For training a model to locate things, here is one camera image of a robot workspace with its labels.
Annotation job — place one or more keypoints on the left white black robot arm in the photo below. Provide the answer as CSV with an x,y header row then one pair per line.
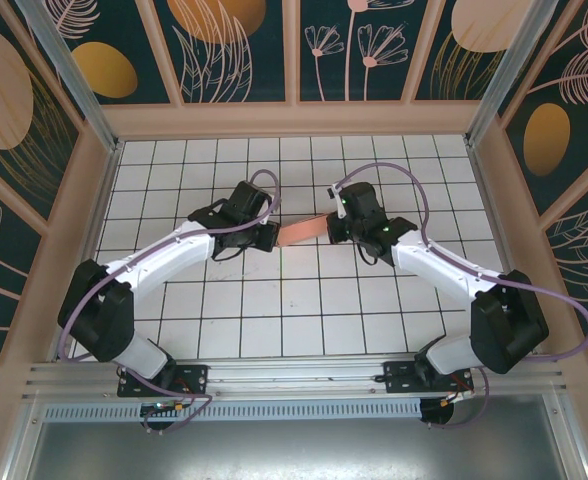
x,y
169,255

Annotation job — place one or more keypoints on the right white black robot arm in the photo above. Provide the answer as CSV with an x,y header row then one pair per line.
x,y
434,265

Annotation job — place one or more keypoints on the grey metal sheet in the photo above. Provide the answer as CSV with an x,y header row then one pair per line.
x,y
294,450

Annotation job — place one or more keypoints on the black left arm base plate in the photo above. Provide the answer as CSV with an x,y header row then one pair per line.
x,y
194,380

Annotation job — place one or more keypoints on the pink paper box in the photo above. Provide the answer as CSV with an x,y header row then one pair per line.
x,y
301,231

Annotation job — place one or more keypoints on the aluminium mounting rail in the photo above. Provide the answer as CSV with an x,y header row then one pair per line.
x,y
294,372

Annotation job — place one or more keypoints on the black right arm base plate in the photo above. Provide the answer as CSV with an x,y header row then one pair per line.
x,y
399,377

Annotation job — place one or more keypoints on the yellow power connector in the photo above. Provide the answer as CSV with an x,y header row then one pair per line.
x,y
456,400
181,407

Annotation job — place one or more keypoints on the aluminium frame post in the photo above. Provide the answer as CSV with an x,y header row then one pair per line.
x,y
74,80
504,75

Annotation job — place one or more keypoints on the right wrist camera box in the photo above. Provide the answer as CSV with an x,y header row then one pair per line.
x,y
341,207

